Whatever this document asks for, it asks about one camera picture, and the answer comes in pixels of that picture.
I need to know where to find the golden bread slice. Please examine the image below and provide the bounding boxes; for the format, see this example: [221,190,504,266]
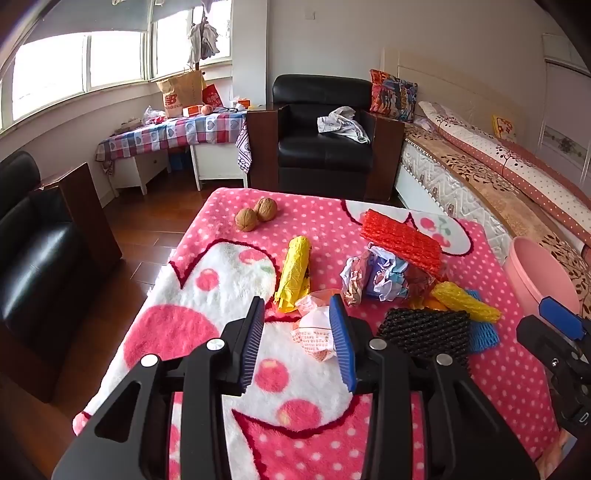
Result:
[409,295,448,312]

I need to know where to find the yellow floral pillow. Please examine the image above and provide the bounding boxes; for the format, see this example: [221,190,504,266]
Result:
[492,114,518,141]

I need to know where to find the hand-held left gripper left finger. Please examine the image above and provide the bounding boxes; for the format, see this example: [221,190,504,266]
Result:
[52,296,266,480]

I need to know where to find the brown paper bag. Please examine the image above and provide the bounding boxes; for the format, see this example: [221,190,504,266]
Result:
[156,69,206,118]

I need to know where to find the white quilted mattress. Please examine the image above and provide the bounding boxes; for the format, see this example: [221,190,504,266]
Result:
[394,134,514,266]

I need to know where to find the cream bed headboard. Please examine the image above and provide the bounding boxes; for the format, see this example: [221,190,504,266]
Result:
[379,46,527,141]

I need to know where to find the white drawer table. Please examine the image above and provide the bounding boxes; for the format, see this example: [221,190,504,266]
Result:
[111,150,174,195]

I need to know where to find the white wardrobe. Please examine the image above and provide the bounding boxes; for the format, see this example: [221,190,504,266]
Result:
[536,32,591,185]

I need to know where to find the hanging clothes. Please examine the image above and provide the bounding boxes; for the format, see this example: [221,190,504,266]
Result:
[186,18,223,68]

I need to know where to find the bay window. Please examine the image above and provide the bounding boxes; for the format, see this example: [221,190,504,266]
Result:
[0,0,232,134]

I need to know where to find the white side table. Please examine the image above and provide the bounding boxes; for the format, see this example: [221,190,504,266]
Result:
[189,138,250,191]

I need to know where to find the white orange snack wrapper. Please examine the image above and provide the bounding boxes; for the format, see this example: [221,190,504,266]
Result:
[291,290,345,364]

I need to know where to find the comic print cushion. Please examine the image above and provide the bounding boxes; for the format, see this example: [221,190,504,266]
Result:
[369,69,419,123]

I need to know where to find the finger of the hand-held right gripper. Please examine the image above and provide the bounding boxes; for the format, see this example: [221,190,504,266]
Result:
[516,315,587,384]
[539,296,591,342]

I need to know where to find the yellow foam fruit net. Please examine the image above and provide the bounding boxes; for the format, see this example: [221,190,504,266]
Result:
[431,281,502,324]
[273,236,312,315]

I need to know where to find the pink cherry print blanket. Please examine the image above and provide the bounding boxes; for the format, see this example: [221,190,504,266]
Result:
[71,187,561,480]

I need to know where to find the brown leaf pattern blanket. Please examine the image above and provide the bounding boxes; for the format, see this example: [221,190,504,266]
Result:
[404,122,591,319]

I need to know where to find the red paper bag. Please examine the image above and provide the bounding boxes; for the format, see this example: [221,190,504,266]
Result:
[202,83,223,112]

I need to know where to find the plaid tablecloth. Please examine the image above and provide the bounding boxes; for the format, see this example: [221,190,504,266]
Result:
[95,108,254,174]

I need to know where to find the pink plastic bucket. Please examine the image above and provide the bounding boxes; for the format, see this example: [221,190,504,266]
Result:
[502,237,581,319]

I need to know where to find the black leather armchair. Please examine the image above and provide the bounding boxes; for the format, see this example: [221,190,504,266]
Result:
[0,150,123,404]
[246,74,406,201]

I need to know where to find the red foam fruit net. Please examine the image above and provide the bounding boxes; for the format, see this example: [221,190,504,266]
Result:
[360,209,445,278]

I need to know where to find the crumpled white cloth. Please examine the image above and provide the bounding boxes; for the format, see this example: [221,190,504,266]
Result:
[317,106,372,145]

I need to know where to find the white purple paper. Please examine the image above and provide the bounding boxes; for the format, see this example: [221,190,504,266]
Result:
[340,244,411,308]

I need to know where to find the floral dotted quilt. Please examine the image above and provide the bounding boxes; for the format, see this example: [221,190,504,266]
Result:
[418,100,591,247]

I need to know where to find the red snack wrapper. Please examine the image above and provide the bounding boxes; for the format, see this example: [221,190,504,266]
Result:
[404,263,448,301]

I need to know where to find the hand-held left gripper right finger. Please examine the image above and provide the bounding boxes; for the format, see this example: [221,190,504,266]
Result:
[329,294,541,480]

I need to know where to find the black foam fruit net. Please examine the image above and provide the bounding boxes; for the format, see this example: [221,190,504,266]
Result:
[376,307,472,370]

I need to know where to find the blue foam fruit net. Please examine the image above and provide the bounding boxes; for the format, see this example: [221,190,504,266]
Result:
[462,290,502,355]

